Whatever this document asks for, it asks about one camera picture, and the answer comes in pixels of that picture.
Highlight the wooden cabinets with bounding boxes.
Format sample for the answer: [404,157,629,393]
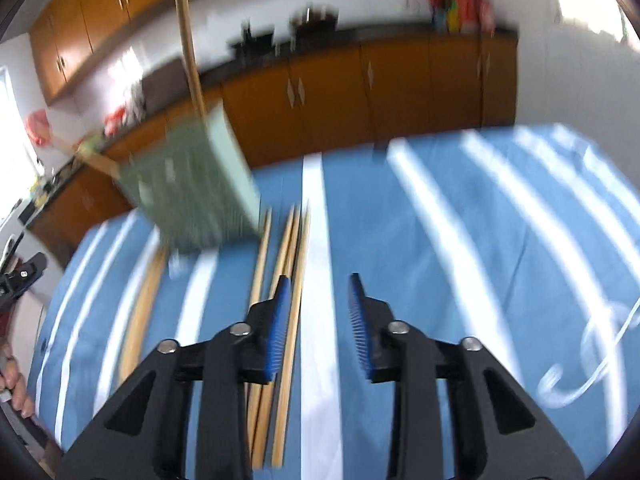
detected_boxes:
[24,34,519,271]
[29,0,172,105]

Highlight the blue white striped tablecloth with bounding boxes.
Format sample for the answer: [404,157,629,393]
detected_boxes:
[28,124,639,479]

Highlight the black wok left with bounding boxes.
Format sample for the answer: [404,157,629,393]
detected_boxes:
[227,20,274,58]

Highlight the right window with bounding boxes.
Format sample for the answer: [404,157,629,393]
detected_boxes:
[558,0,639,52]

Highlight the black wok with lid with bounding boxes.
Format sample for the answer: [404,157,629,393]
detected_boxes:
[288,4,340,40]

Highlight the lower wooden cabinets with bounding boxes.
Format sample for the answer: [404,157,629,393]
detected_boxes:
[24,34,519,271]

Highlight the dark cutting board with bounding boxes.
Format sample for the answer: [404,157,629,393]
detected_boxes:
[141,58,189,116]

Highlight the wooden chopstick group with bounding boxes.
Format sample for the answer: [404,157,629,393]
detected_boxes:
[244,209,272,443]
[117,245,167,386]
[270,210,309,469]
[248,206,299,469]
[49,131,120,180]
[247,206,305,469]

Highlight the person's left hand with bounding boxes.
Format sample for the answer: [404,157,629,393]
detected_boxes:
[1,340,35,418]

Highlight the upper wooden cabinets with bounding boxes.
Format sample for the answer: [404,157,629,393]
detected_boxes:
[29,0,172,105]

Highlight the red plastic bag on wall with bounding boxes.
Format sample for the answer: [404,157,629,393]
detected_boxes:
[25,108,52,148]

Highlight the black countertop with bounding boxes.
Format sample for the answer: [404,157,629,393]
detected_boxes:
[16,19,522,231]

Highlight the red white bag on counter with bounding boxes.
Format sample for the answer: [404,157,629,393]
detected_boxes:
[103,105,129,138]

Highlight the green perforated utensil holder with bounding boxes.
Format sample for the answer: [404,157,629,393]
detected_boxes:
[117,104,262,254]

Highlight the red bag on right counter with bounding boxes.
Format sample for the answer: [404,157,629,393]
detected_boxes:
[428,0,497,36]

